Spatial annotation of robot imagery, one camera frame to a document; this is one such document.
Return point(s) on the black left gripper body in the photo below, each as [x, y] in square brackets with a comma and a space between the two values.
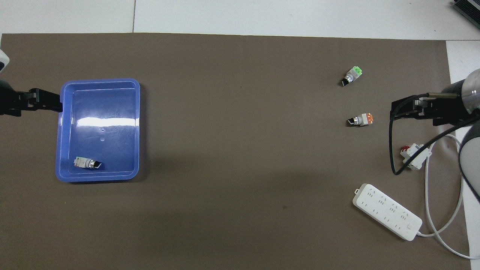
[11, 103]

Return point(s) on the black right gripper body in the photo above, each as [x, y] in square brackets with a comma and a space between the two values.
[450, 105]

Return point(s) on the selector switch with orange block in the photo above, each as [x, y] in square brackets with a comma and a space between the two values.
[362, 119]

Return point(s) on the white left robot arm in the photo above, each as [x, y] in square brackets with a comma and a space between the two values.
[3, 60]

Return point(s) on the white and red terminal block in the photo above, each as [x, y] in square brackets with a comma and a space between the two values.
[412, 159]

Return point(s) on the blue plastic tray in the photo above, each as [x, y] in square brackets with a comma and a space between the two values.
[112, 150]

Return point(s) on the white power strip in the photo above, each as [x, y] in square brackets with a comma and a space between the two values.
[386, 210]

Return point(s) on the dark grey ribbed device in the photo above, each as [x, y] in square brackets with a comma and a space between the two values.
[468, 7]

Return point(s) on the brown paper table mat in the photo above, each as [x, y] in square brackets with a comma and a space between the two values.
[240, 150]

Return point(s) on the selector switch bright green block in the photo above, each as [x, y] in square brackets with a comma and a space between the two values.
[352, 75]

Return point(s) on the selector switch pale green block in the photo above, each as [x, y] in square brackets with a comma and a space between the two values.
[88, 163]

